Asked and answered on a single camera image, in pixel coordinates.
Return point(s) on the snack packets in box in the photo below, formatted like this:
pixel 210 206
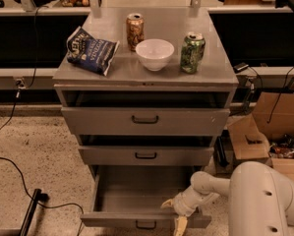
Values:
pixel 283 148

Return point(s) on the green soda can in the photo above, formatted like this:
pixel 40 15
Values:
pixel 192 52

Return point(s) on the white bowl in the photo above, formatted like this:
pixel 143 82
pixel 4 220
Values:
pixel 154 54

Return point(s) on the grey top drawer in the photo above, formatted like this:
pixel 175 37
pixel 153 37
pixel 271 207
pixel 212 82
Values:
pixel 145 121

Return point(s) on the black metal floor bar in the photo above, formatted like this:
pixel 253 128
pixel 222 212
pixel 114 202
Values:
pixel 24 230

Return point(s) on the grey middle drawer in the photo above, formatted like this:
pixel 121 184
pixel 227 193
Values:
pixel 158 156

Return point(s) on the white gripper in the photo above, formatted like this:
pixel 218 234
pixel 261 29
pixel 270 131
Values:
pixel 183 205

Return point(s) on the blue chip bag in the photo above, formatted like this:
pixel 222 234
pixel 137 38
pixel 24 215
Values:
pixel 89 53

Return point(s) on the orange soda can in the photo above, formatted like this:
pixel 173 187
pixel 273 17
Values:
pixel 135 30

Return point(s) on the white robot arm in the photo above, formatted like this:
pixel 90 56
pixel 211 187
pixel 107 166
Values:
pixel 261 200

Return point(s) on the grey drawer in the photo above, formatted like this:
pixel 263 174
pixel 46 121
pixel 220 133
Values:
pixel 131 196
pixel 158 156
pixel 145 121

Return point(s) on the grey metal drawer cabinet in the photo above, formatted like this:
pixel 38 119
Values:
pixel 129 84

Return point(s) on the small black device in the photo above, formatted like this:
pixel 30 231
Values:
pixel 240 67

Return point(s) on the grey bottom drawer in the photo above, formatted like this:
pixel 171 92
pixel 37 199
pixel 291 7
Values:
pixel 131 196

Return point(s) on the open cardboard box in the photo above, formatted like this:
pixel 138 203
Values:
pixel 270 121

